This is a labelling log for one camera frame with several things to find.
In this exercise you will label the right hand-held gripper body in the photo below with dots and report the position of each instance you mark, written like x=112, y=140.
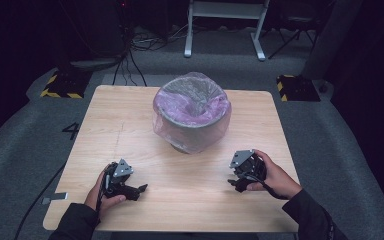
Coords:
x=248, y=166

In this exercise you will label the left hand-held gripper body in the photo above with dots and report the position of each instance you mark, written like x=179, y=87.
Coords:
x=121, y=181

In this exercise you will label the green plastic bin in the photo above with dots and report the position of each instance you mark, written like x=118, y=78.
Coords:
x=181, y=148

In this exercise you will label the pink plastic bag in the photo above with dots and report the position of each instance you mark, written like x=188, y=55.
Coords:
x=210, y=111

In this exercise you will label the person's left hand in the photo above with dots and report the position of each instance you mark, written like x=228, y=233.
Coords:
x=95, y=196

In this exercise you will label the person's right hand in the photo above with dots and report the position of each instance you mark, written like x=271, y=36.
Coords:
x=280, y=180

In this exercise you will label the grey tape strip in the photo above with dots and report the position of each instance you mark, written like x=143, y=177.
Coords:
x=55, y=197

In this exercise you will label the black tripod stand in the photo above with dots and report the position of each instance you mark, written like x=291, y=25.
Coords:
x=295, y=31

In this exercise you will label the grey curtain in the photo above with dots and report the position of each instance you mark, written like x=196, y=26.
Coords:
x=333, y=36

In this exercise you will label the black yellow striped base plate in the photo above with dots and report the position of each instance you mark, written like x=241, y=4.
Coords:
x=298, y=88
x=65, y=85

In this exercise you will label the white metal stand frame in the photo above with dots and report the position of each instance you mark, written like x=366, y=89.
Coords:
x=225, y=10

